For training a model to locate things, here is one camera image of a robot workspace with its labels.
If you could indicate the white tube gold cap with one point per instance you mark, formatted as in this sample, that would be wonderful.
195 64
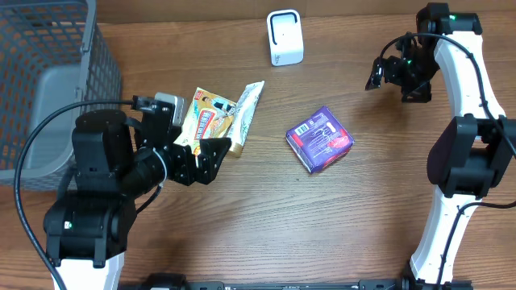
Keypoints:
243 115

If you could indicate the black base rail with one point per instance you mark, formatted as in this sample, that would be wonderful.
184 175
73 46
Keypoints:
168 281

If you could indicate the red purple packet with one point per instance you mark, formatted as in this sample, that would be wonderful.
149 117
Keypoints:
319 140

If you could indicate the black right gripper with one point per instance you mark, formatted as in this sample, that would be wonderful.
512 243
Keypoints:
422 88

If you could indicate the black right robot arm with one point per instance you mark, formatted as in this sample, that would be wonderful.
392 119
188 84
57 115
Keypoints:
471 155

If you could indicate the grey plastic basket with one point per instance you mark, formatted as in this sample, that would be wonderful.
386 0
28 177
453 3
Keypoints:
52 55

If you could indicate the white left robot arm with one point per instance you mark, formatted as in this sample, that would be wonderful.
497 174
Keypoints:
118 159

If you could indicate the yellow snack bag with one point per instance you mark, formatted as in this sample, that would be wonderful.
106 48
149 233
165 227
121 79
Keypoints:
209 117

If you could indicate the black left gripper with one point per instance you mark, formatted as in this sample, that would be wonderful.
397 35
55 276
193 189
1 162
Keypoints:
208 165

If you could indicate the white barcode scanner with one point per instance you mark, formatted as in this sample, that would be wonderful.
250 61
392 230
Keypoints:
285 37

